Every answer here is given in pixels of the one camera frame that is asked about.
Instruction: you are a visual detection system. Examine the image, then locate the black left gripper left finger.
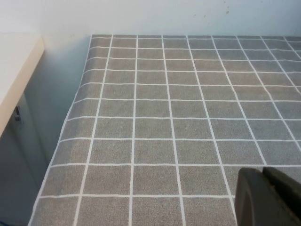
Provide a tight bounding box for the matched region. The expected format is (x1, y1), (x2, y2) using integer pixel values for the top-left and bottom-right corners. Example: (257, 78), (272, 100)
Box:
(236, 167), (280, 226)

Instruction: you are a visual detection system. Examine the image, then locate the small metal latch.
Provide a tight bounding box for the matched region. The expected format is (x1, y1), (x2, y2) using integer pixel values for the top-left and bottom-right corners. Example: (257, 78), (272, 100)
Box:
(14, 105), (24, 128)

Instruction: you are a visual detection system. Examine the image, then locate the beige side table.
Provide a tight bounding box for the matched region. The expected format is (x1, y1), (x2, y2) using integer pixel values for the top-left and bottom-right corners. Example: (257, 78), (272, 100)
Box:
(0, 32), (46, 139)

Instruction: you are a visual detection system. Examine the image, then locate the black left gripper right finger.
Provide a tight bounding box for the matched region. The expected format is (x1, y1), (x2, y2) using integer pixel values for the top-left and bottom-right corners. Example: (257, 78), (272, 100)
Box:
(262, 166), (301, 226)

